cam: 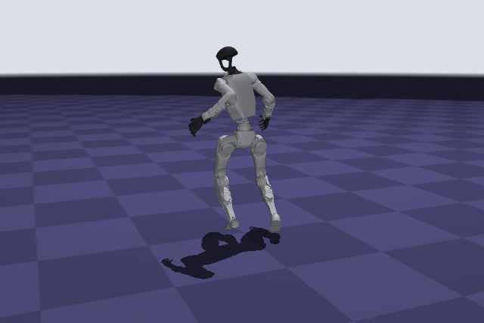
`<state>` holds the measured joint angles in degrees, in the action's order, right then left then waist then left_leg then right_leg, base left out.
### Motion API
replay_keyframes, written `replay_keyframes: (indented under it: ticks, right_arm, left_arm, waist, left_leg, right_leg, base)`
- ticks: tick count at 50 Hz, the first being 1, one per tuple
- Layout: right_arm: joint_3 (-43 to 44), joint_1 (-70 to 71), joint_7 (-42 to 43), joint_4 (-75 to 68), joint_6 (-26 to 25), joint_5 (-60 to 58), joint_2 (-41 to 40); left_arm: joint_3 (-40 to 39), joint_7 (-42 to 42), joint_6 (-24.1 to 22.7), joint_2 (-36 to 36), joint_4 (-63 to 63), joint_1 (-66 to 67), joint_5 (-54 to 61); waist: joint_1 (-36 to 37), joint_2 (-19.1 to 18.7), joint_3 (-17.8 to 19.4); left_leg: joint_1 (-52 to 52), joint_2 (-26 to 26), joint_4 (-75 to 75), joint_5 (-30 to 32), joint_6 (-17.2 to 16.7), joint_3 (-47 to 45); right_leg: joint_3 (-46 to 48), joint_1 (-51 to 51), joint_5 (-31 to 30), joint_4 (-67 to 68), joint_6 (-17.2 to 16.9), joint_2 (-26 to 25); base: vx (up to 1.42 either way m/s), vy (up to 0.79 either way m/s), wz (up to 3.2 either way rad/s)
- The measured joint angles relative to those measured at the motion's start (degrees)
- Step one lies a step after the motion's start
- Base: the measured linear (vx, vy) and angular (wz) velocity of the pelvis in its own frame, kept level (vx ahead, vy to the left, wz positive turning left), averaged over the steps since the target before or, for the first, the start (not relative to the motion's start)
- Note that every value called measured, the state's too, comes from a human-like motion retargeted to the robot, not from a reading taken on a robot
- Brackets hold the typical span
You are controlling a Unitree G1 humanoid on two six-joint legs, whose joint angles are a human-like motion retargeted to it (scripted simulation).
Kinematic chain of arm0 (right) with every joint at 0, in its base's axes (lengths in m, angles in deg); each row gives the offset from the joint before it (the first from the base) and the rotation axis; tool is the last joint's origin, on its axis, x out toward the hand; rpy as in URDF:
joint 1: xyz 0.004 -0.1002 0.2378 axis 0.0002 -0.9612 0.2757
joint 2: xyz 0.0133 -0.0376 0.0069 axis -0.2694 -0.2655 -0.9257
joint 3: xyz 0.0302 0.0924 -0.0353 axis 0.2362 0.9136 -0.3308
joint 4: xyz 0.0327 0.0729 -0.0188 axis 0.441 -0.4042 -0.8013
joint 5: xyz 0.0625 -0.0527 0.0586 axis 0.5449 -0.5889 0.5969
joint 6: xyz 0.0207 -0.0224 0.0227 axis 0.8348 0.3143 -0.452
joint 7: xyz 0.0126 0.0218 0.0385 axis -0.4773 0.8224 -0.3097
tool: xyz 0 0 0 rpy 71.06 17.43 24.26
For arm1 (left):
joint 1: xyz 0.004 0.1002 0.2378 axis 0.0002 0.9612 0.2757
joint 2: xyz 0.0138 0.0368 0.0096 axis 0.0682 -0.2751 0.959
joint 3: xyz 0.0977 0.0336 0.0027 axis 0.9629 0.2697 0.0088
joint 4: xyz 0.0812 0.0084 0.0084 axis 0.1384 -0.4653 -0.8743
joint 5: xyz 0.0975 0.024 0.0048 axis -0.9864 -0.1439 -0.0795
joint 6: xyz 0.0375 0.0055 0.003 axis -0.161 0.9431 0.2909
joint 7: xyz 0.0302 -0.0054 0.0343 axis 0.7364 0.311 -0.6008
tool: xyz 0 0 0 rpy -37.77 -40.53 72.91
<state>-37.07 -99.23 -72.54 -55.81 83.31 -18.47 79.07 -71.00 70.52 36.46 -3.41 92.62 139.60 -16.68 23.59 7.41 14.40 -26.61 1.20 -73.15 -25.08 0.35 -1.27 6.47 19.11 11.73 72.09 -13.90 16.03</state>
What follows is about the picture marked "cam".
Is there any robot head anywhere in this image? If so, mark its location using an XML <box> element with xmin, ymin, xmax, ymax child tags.
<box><xmin>216</xmin><ymin>46</ymin><xmax>242</xmax><ymax>75</ymax></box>

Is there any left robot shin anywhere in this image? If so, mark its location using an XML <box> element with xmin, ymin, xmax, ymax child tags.
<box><xmin>214</xmin><ymin>177</ymin><xmax>236</xmax><ymax>222</ymax></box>

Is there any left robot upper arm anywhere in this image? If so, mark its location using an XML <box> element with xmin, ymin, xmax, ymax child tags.
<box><xmin>214</xmin><ymin>78</ymin><xmax>237</xmax><ymax>105</ymax></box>

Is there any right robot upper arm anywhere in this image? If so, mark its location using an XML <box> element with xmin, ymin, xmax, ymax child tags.
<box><xmin>248</xmin><ymin>73</ymin><xmax>275</xmax><ymax>106</ymax></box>

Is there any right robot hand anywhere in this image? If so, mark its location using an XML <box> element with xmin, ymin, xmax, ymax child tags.
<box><xmin>258</xmin><ymin>115</ymin><xmax>270</xmax><ymax>131</ymax></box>

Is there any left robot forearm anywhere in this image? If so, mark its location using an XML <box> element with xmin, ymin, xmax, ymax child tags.
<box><xmin>201</xmin><ymin>92</ymin><xmax>231</xmax><ymax>121</ymax></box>

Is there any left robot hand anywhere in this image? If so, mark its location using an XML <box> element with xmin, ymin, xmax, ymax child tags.
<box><xmin>188</xmin><ymin>112</ymin><xmax>211</xmax><ymax>137</ymax></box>

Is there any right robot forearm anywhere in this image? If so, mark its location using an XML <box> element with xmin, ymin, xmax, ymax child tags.
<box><xmin>262</xmin><ymin>101</ymin><xmax>275</xmax><ymax>120</ymax></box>

